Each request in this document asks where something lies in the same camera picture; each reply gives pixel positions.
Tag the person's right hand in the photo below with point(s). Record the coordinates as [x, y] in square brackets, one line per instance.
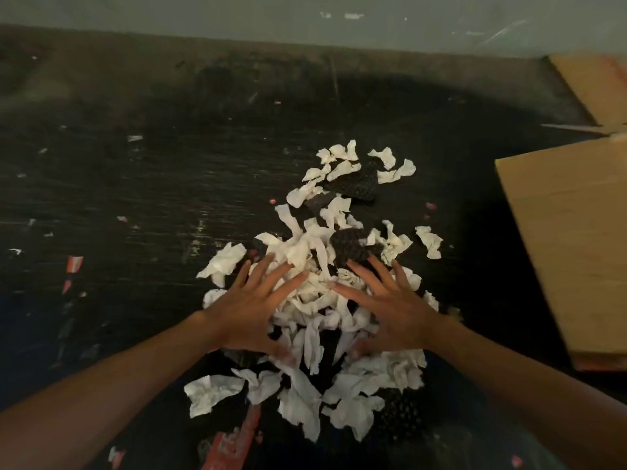
[401, 318]

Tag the person's left hand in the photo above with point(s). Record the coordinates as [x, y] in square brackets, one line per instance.
[245, 313]

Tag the pile of white paper shreds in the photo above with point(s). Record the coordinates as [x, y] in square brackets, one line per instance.
[313, 298]

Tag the brown cardboard box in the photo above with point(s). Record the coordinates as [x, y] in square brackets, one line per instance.
[573, 239]

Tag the person's left forearm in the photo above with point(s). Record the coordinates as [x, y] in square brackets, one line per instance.
[98, 401]

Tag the person's right forearm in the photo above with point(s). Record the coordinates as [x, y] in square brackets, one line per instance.
[529, 396]

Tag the flattened red-printed cardboard sheet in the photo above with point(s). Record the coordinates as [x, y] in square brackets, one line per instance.
[597, 88]

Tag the red label sticker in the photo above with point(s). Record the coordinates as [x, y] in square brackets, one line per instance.
[235, 442]

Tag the dark scuffed table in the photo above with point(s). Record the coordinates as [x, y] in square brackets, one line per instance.
[122, 181]

